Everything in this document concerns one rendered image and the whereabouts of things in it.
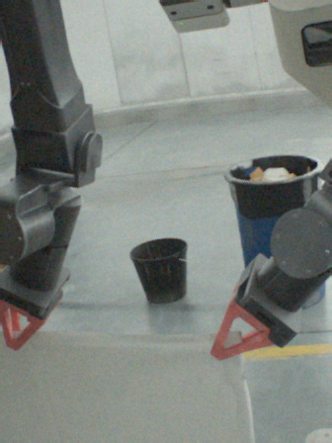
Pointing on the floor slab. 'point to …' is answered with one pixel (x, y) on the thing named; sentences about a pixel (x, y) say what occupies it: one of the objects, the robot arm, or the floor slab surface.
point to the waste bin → (271, 201)
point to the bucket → (162, 269)
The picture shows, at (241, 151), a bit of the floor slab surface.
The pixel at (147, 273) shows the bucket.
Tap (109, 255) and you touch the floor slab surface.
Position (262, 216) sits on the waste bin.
